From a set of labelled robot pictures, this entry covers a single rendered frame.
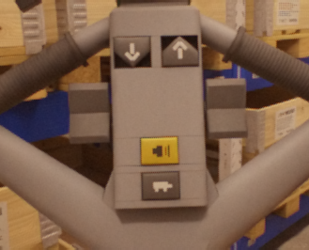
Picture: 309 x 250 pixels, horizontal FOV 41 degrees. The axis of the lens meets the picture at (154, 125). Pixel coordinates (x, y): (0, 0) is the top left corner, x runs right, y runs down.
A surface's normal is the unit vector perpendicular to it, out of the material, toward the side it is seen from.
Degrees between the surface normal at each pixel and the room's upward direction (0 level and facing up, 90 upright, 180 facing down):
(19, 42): 90
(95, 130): 57
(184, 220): 71
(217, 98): 91
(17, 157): 67
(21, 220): 90
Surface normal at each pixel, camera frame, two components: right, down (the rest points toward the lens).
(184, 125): 0.01, -0.04
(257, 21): -0.73, 0.18
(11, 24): 0.71, 0.15
